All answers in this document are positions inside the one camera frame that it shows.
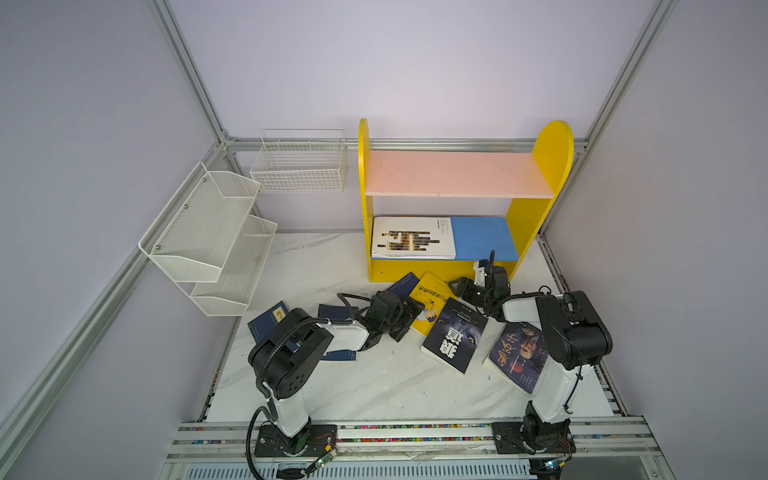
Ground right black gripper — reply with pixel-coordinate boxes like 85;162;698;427
448;278;493;308

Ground yellow cartoon book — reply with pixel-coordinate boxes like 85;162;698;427
409;273;454;336

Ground black wolf book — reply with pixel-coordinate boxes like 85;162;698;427
421;298;488;375

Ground white book brown bars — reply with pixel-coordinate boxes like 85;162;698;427
371;216;456;260

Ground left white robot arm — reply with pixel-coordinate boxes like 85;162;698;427
248;291;425;447

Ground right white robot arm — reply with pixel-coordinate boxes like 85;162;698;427
449;258;613;454

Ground navy book under left arm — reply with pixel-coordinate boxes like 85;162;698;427
248;301;290;345

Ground navy bagua book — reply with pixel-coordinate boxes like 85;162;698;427
387;272;419;300

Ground navy book yellow label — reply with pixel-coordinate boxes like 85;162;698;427
318;304;357;362

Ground purple illustrated book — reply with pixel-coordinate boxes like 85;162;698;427
483;322;549;396

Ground yellow pink blue bookshelf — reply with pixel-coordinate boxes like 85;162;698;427
357;119;576;283

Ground white mesh two-tier rack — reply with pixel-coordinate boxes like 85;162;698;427
138;163;277;317

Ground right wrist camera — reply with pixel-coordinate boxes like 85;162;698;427
474;266;486;288

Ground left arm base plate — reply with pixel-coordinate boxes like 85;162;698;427
252;424;338;458

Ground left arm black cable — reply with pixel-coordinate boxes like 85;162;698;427
244;292;373;480

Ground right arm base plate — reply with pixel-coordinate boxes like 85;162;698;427
491;420;576;455

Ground white wire basket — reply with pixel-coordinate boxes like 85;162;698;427
250;129;348;194

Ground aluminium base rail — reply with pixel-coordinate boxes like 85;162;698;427
159;416;675;479

